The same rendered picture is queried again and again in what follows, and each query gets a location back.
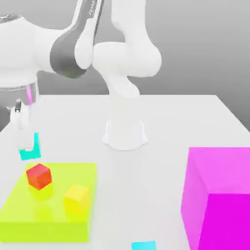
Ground small red cube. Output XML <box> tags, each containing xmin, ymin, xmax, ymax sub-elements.
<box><xmin>26</xmin><ymin>163</ymin><xmax>53</xmax><ymax>191</ymax></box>

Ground small yellow cube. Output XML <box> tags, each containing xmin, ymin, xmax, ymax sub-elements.
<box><xmin>63</xmin><ymin>185</ymin><xmax>91</xmax><ymax>215</ymax></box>

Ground large lime yellow box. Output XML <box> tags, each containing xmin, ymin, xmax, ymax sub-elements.
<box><xmin>0</xmin><ymin>162</ymin><xmax>98</xmax><ymax>243</ymax></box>

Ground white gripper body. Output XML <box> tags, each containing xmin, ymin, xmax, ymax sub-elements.
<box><xmin>10</xmin><ymin>108</ymin><xmax>36</xmax><ymax>151</ymax></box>

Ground large magenta box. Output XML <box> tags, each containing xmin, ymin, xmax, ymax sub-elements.
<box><xmin>180</xmin><ymin>146</ymin><xmax>250</xmax><ymax>250</ymax></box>

